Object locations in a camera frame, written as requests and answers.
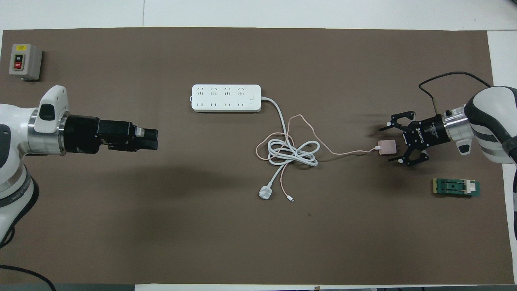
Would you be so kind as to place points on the pink charger adapter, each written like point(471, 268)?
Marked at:
point(387, 147)

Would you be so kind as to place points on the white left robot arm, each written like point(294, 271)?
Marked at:
point(20, 121)

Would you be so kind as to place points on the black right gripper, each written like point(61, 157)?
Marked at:
point(428, 131)

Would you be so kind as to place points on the grey on-off switch box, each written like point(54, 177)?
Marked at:
point(24, 60)

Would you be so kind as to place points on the white power strip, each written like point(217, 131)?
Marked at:
point(226, 99)

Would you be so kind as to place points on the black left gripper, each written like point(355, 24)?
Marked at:
point(80, 133)

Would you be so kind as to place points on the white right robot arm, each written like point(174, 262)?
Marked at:
point(490, 101)

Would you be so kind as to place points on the brown table mat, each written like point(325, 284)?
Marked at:
point(161, 226)

